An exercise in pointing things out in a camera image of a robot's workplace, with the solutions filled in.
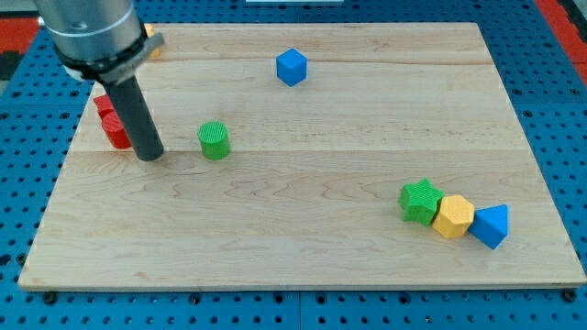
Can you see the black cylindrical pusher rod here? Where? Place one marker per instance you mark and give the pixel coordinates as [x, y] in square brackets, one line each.
[134, 115]

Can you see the green cylinder block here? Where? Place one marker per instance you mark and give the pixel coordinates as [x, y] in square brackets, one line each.
[213, 138]

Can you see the yellow block behind arm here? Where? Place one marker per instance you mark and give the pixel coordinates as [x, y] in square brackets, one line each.
[153, 42]

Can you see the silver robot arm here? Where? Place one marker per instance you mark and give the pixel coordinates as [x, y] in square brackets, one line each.
[105, 41]

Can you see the green star block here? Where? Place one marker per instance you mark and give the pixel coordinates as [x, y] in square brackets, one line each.
[419, 202]

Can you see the red cylinder block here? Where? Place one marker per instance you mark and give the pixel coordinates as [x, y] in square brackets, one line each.
[115, 132]

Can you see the red block behind rod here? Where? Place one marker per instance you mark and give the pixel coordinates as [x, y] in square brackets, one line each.
[103, 105]

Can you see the blue cube block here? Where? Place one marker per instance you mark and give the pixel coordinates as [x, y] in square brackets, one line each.
[291, 67]

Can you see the wooden board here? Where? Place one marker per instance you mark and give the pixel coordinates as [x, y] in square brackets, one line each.
[307, 198]

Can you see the yellow hexagon block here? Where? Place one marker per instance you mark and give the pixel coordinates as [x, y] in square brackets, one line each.
[454, 216]

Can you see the blue triangle block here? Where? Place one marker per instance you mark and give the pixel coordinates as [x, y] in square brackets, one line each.
[491, 225]

